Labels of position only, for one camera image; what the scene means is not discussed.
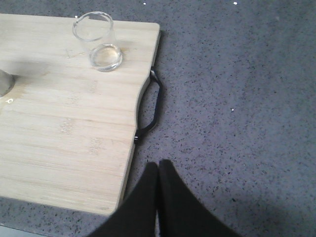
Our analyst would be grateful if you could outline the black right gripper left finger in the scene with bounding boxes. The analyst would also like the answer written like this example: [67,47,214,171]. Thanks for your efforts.
[89,162,158,237]

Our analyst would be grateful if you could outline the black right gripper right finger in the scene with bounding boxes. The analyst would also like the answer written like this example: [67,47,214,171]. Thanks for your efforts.
[158,159,239,237]

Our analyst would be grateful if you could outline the silver metal jigger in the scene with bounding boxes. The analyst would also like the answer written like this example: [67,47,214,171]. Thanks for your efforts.
[0,70,15,97]

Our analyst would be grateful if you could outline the clear glass beaker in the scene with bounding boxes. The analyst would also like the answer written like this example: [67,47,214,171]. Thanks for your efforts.
[72,11,123,72]

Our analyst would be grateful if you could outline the light wooden cutting board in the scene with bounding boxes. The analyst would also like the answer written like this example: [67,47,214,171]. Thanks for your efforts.
[0,14,160,216]

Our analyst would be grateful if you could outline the black cutting board handle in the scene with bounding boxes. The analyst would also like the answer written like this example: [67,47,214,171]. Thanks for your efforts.
[134,70,163,145]

